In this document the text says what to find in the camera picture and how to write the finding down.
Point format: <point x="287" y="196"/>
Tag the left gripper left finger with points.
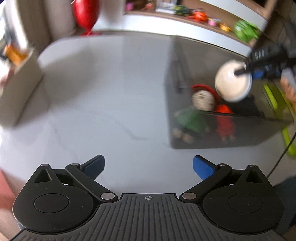
<point x="84" y="176"/>

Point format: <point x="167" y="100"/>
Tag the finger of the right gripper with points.
<point x="242" y="71"/>

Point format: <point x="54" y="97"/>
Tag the orange pumpkin toy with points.
<point x="199" y="16"/>

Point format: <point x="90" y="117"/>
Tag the round beige zipper pouch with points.
<point x="230" y="87"/>

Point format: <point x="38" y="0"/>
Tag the person right hand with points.
<point x="288" y="86"/>

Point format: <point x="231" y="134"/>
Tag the cream rectangular desk organizer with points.
<point x="19" y="89"/>

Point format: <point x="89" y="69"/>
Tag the green bin lid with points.
<point x="281" y="109"/>

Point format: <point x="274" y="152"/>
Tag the crochet doll green dress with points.
<point x="191" y="122"/>

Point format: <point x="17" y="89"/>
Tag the pink toy cup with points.
<point x="213" y="22"/>

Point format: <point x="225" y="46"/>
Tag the red floor vase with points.
<point x="86" y="13"/>

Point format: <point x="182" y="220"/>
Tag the smoky transparent storage bin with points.
<point x="194" y="62"/>

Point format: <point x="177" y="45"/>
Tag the yellow toy pot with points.
<point x="225" y="28"/>

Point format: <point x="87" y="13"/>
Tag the green plastic bag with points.
<point x="246" y="31"/>

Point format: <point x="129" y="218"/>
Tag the orange toy in organizer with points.
<point x="14" y="54"/>

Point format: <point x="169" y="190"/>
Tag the white wall shelf unit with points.
<point x="157" y="17"/>

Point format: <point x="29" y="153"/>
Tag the green toy tractor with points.
<point x="182" y="11"/>

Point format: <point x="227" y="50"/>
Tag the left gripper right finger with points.
<point x="212" y="176"/>

